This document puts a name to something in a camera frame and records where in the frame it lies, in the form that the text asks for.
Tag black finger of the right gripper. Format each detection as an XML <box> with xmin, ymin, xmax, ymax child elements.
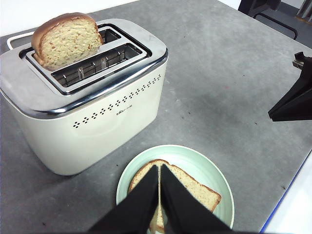
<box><xmin>268</xmin><ymin>51</ymin><xmax>312</xmax><ymax>122</ymax></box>

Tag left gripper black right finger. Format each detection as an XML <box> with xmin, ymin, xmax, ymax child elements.
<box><xmin>160</xmin><ymin>163</ymin><xmax>232</xmax><ymax>234</ymax></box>

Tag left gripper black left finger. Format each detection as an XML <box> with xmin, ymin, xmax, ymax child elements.
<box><xmin>89</xmin><ymin>164</ymin><xmax>159</xmax><ymax>234</ymax></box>

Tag large toasted bread slice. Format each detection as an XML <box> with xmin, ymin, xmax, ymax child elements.
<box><xmin>128</xmin><ymin>158</ymin><xmax>222</xmax><ymax>234</ymax></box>

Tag pale green round plate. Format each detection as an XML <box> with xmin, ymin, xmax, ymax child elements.
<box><xmin>116</xmin><ymin>144</ymin><xmax>235</xmax><ymax>234</ymax></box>

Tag cream toaster with chrome top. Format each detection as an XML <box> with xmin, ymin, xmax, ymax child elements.
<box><xmin>0</xmin><ymin>18</ymin><xmax>169</xmax><ymax>176</ymax></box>

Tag small rounded bread slice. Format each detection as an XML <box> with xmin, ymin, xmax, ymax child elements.
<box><xmin>31</xmin><ymin>12</ymin><xmax>104</xmax><ymax>72</ymax></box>

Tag black metal stand frame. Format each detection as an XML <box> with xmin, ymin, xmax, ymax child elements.
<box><xmin>238</xmin><ymin>0</ymin><xmax>298</xmax><ymax>41</ymax></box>

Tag white power cable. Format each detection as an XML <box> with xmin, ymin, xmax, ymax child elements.
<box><xmin>6</xmin><ymin>31</ymin><xmax>35</xmax><ymax>51</ymax></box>

